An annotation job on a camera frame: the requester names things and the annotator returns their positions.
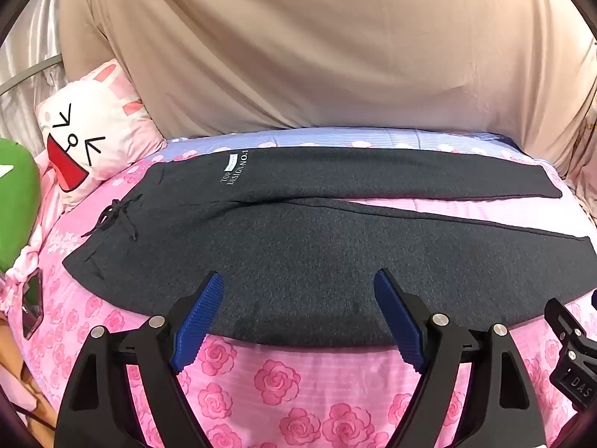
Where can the green plush cushion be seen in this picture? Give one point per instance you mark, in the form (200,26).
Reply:
(14,205)

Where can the white rabbit face pillow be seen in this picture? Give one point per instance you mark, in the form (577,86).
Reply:
(95,126)

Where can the white satin curtain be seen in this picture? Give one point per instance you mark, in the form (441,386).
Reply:
(28,56)

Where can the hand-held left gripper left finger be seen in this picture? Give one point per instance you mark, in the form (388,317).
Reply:
(196,319)

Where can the dark grey pants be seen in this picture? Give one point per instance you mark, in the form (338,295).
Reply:
(298,252)

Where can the black smartphone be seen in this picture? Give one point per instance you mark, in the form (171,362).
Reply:
(31,305)

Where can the pink rose bed sheet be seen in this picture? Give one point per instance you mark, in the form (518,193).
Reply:
(298,396)

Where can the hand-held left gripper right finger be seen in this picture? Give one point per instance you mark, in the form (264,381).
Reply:
(401,319)

